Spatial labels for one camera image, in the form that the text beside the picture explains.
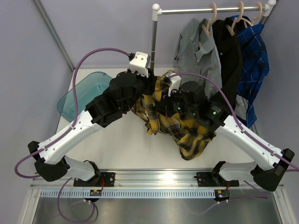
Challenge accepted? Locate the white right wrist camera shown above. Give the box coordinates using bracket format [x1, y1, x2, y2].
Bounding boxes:
[163, 71, 181, 97]

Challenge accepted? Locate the grey shirt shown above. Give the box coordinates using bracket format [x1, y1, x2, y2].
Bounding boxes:
[174, 18, 222, 87]

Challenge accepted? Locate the blue plaid shirt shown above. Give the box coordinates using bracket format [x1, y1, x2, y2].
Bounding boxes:
[234, 16, 270, 128]

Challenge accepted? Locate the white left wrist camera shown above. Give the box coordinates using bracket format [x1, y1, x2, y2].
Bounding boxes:
[128, 51, 150, 78]

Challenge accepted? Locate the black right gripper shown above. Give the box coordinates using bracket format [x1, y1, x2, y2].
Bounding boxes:
[154, 87, 198, 118]

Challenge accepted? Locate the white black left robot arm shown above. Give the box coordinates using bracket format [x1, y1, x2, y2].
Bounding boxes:
[28, 69, 157, 186]

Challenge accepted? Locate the wooden hanger of blue shirt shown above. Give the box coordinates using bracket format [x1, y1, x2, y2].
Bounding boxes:
[240, 1, 263, 28]

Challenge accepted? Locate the black shirt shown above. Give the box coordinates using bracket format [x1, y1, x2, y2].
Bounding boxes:
[212, 18, 242, 108]

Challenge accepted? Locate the yellow plaid shirt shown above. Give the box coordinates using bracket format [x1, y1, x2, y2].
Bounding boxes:
[131, 70, 216, 161]

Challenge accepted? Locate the white metal clothes rack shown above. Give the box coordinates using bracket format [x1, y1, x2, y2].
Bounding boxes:
[149, 0, 277, 129]

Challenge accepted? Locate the white slotted cable duct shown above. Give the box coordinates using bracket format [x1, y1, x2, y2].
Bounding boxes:
[40, 189, 216, 199]

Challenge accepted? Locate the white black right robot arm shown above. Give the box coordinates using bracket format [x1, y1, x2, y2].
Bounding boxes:
[156, 76, 295, 192]

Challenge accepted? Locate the purple cable under right base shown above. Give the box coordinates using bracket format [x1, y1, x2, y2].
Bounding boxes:
[186, 179, 269, 215]

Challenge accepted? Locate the teal plastic tub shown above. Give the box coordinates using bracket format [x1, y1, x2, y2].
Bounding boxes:
[57, 71, 112, 123]

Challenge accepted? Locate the wooden hanger of grey shirt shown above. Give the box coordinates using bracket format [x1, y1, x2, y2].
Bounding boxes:
[201, 2, 217, 39]

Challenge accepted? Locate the wooden hanger of black shirt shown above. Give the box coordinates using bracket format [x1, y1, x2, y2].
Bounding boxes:
[226, 1, 244, 36]

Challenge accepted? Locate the aluminium mounting rail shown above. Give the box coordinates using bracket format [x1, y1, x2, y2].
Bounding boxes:
[30, 169, 285, 189]

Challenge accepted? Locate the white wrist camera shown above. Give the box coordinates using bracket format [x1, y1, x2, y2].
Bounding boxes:
[128, 51, 150, 78]
[163, 71, 181, 97]

